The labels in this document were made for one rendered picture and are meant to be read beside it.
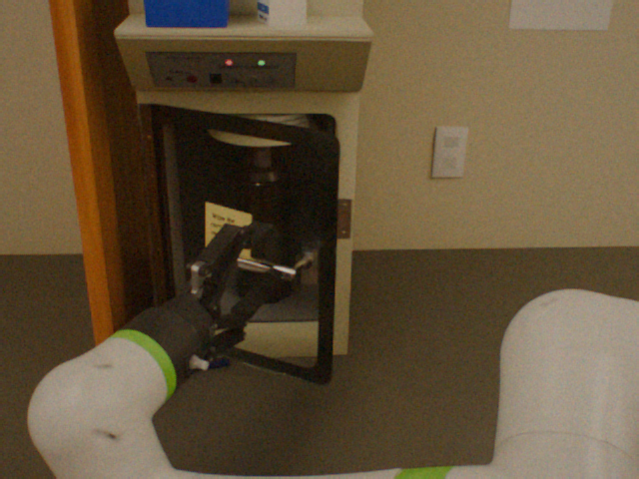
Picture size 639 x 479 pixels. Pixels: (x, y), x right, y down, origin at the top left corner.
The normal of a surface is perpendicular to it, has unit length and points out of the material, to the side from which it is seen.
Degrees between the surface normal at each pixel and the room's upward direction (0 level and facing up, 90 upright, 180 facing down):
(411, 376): 0
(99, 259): 90
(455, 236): 90
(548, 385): 35
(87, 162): 90
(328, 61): 135
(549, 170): 90
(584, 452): 19
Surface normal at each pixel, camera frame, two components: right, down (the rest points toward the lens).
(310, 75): 0.04, 0.94
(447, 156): 0.07, 0.43
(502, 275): 0.03, -0.90
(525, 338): -0.79, -0.47
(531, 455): -0.57, -0.69
